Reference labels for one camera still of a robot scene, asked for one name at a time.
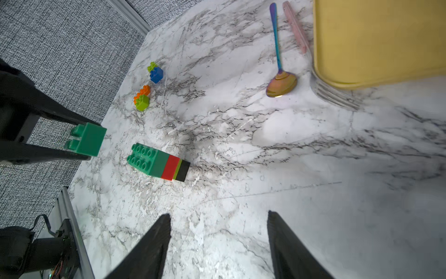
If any iridescent metal spoon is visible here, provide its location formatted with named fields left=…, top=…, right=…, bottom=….
left=266, top=2, right=297, bottom=98

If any blue lego brick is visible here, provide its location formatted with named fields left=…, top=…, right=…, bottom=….
left=150, top=67, right=164, bottom=84

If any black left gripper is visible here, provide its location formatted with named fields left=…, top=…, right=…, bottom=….
left=1, top=59, right=101, bottom=165

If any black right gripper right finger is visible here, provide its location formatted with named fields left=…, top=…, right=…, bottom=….
left=267, top=211, right=333, bottom=279

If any pink handled fork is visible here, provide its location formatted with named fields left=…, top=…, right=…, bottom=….
left=282, top=0, right=363, bottom=112

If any black small lego brick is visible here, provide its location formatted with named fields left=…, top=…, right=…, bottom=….
left=176, top=160, right=190, bottom=182

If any lime small lego brick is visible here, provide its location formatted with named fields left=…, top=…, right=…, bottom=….
left=173, top=159, right=182, bottom=180

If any lime lego brick near orange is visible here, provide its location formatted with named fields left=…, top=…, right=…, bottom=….
left=134, top=95, right=150, bottom=112

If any red lego brick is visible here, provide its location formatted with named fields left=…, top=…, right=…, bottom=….
left=161, top=155, right=181, bottom=181

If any aluminium front rail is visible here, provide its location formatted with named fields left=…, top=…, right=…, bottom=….
left=21, top=187, right=95, bottom=279

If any yellow plastic tray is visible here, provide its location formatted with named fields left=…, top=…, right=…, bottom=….
left=313, top=1, right=446, bottom=90

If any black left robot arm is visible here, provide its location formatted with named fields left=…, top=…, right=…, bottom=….
left=1, top=60, right=106, bottom=279

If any lime lego brick far left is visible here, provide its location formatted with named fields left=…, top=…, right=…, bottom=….
left=147, top=62, right=158, bottom=72

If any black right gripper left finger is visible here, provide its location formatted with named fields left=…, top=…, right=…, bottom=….
left=107, top=214, right=171, bottom=279

